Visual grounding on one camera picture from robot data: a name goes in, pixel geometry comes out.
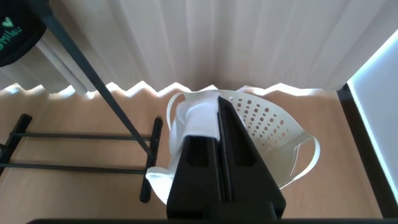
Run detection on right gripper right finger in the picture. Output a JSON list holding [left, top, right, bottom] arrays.
[[217, 95, 287, 218]]

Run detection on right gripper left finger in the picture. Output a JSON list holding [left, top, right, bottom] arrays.
[[167, 136, 222, 218]]

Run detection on white printed garment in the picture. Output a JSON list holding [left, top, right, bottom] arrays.
[[145, 90, 247, 206]]

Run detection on black shorts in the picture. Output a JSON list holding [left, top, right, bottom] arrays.
[[0, 0, 47, 68]]

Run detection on white laundry basket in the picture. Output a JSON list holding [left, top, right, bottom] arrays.
[[166, 89, 321, 190]]

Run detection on black clothes rack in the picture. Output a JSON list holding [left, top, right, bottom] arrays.
[[0, 0, 164, 203]]

